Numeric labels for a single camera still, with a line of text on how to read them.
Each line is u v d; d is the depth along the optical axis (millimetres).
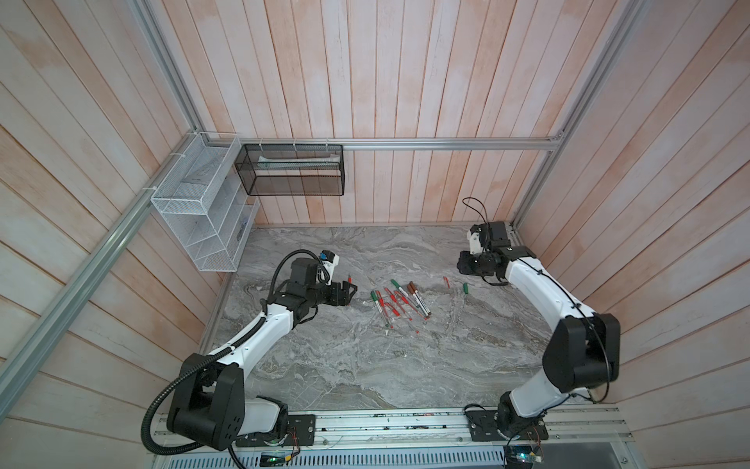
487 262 648
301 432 730
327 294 742
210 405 412
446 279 1038
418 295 991
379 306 967
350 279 1040
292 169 902
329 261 762
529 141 953
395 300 984
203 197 687
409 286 1010
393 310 957
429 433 732
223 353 444
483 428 730
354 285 792
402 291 1006
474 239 817
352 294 812
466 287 1010
